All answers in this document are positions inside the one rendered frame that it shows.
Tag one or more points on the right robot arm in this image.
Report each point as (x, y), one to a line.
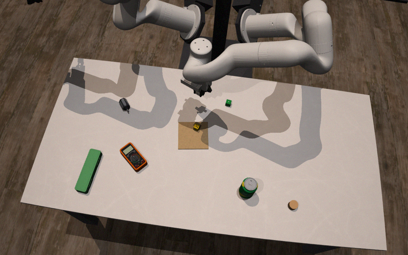
(126, 16)

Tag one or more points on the green soda can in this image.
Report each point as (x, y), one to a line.
(248, 188)

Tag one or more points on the orange multimeter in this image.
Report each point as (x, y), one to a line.
(133, 156)

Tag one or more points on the tan flat mat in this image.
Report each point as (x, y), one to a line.
(188, 138)

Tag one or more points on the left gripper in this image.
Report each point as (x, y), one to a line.
(206, 87)

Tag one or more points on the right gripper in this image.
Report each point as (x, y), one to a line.
(33, 1)

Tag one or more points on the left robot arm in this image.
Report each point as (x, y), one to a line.
(312, 48)

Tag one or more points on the green pencil case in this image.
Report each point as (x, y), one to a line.
(88, 171)

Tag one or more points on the brown cylinder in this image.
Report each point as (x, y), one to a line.
(292, 205)

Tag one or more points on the yellow die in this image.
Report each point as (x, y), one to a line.
(196, 127)

